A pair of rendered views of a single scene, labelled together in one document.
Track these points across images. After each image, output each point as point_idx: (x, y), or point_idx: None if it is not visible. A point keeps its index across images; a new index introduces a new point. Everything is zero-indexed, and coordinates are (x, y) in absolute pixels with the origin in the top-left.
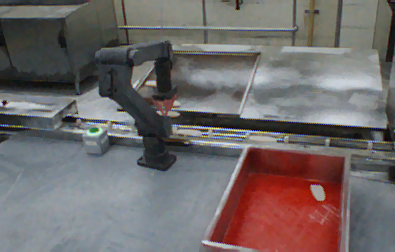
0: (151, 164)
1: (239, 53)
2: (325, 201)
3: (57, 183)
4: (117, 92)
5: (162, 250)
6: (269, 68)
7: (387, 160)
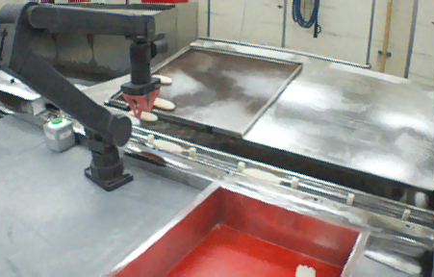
0: (95, 178)
1: (277, 60)
2: None
3: None
4: (3, 62)
5: None
6: (307, 83)
7: (422, 241)
